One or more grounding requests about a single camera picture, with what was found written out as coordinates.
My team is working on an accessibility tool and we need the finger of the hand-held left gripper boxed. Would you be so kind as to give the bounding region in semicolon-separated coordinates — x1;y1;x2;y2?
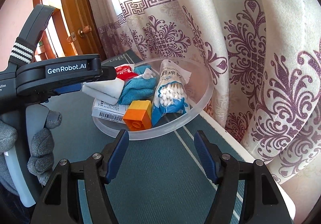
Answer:
48;82;84;96
100;66;117;81

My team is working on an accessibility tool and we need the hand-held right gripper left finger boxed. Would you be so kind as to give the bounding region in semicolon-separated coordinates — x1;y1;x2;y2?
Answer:
30;129;129;224

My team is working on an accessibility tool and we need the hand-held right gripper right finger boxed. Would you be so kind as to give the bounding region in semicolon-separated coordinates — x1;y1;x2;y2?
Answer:
194;131;294;224

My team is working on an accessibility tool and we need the white sponge with black stripe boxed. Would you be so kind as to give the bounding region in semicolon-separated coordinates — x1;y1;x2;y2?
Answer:
82;79;125;104

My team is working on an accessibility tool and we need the red snack packet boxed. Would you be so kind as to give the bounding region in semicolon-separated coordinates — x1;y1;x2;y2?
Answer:
114;63;137;80

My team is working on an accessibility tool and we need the blue cloth pouch white ribbon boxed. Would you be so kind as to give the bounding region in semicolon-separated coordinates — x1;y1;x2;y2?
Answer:
117;65;159;105

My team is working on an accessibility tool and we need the white medicine box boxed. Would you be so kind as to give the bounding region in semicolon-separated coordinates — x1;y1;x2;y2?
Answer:
91;99;131;122

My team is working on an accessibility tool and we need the clear plastic bowl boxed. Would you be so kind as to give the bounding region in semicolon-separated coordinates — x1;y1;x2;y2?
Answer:
92;57;214;141

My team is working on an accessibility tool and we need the orange yellow toy block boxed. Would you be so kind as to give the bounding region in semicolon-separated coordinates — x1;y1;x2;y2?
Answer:
122;100;153;130

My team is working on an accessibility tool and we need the cotton swab bag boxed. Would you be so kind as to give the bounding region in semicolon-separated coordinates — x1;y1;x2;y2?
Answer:
151;60;192;128

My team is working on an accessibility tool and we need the person's left hand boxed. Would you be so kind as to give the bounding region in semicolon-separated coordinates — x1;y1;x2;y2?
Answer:
0;111;63;197

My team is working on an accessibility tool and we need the teal table mat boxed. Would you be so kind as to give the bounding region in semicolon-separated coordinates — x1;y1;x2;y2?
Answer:
40;50;251;224

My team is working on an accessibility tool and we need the wooden door knob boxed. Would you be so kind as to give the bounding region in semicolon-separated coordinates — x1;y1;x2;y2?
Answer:
78;26;93;38

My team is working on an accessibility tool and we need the wooden door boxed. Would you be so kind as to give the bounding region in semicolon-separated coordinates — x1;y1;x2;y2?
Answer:
56;0;106;60

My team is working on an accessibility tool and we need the patterned cream curtain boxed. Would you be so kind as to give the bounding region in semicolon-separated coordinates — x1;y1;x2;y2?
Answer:
97;0;321;184

